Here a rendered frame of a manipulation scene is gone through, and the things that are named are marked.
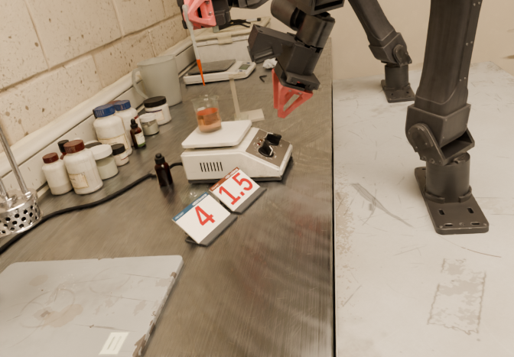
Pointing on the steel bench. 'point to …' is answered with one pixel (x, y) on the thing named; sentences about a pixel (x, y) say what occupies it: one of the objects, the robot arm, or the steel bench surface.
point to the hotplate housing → (232, 156)
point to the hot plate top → (237, 128)
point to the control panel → (271, 147)
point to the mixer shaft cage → (17, 200)
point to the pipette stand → (238, 103)
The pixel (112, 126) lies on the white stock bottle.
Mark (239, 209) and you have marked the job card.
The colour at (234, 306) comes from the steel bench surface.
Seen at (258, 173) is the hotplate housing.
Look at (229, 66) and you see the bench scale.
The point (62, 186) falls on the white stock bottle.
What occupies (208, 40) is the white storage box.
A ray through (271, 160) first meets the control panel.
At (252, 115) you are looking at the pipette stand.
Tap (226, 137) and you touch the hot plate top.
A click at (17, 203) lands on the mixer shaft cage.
